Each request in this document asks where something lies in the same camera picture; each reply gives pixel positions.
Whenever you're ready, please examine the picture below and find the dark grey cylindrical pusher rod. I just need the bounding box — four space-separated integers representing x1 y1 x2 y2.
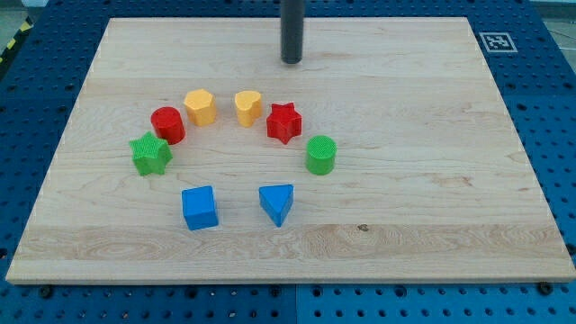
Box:
280 0 303 64

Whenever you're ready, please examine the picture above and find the red cylinder block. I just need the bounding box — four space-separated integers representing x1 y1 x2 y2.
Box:
150 106 185 145

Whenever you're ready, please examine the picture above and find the yellow hexagon block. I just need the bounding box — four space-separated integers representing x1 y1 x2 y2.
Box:
184 89 217 127

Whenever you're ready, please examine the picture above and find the yellow heart block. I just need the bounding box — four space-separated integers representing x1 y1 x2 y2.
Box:
234 90 262 128

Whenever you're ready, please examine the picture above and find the red star block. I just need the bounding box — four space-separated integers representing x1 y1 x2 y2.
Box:
266 103 302 144

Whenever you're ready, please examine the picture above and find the green cylinder block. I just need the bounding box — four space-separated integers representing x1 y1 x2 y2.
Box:
305 135 338 176

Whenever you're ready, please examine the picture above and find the light wooden board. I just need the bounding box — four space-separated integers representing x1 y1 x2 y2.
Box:
6 17 575 284

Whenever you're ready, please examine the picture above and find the blue triangle block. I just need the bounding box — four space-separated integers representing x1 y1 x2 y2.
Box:
258 184 293 228

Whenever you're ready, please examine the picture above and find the green star block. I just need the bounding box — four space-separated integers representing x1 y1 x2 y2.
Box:
129 131 173 176

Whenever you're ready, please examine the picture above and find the white fiducial marker tag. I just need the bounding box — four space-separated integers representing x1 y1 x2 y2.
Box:
479 31 518 53

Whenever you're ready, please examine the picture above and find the blue cube block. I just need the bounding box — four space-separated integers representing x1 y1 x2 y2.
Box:
181 185 219 230

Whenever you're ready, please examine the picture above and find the yellow black hazard tape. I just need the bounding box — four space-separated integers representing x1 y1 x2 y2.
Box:
1 16 33 69

